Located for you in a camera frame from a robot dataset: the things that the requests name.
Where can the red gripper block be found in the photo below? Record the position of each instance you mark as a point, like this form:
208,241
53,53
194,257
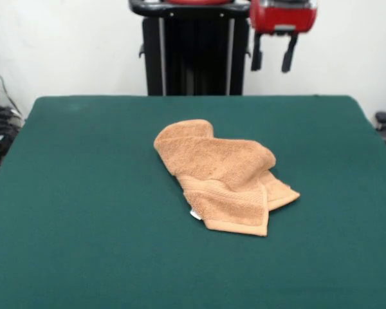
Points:
283,17

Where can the dark green table cloth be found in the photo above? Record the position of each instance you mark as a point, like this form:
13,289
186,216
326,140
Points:
83,225

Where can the orange terry towel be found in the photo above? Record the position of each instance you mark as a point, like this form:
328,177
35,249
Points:
222,167

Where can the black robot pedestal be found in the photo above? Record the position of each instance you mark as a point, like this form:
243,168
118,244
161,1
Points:
196,54

